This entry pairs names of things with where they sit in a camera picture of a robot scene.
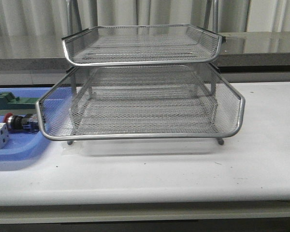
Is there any silver mesh tray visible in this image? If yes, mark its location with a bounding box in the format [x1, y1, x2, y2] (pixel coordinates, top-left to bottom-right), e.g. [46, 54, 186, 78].
[36, 63, 245, 142]
[62, 24, 223, 67]
[71, 96, 219, 136]

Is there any green electrical component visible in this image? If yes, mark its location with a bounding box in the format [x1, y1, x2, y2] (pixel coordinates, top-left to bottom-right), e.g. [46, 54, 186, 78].
[0, 92, 39, 116]

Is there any blue plastic bin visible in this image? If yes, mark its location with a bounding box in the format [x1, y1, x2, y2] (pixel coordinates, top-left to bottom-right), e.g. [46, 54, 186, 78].
[0, 87, 74, 162]

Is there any clear tape strip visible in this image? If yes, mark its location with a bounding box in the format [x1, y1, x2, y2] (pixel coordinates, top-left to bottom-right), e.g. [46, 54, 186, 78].
[61, 141, 84, 156]

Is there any silver metal rack frame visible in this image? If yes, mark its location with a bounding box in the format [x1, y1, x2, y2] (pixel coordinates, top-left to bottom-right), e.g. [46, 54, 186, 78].
[65, 0, 226, 146]

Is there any red emergency stop button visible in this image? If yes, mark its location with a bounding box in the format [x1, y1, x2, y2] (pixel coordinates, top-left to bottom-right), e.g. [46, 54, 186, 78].
[3, 113, 40, 133]

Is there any grey stone counter ledge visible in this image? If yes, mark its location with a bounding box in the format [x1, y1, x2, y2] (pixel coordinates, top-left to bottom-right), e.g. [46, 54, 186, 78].
[0, 32, 290, 73]

